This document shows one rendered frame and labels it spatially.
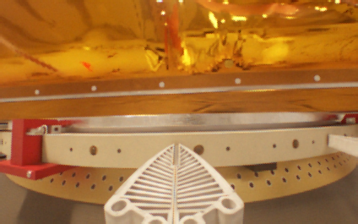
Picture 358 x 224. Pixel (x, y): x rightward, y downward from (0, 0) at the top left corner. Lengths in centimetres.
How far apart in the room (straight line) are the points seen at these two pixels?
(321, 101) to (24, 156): 53
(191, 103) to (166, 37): 14
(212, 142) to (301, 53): 25
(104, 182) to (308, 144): 34
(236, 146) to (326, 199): 21
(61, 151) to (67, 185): 7
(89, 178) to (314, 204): 38
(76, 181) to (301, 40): 48
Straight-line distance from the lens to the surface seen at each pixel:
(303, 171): 35
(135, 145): 20
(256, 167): 24
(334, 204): 39
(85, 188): 29
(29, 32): 44
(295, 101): 34
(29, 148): 32
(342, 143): 33
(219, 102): 28
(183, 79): 29
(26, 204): 40
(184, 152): 16
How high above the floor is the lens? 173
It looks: 4 degrees up
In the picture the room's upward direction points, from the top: 1 degrees counter-clockwise
